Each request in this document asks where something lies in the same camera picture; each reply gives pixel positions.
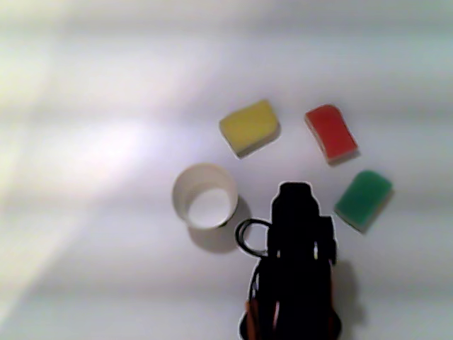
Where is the red and white sponge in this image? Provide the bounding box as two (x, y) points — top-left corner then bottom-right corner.
(304, 104), (359, 166)

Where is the green and white sponge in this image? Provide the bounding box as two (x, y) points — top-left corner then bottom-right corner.
(333, 169), (394, 233)

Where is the yellow and white sponge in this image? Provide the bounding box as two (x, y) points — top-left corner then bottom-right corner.
(218, 99), (280, 159)

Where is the white paper cup green sleeve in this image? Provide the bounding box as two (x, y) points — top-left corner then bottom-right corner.
(172, 162), (239, 230)

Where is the black power cable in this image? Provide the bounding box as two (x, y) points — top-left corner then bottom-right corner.
(235, 218), (272, 256)

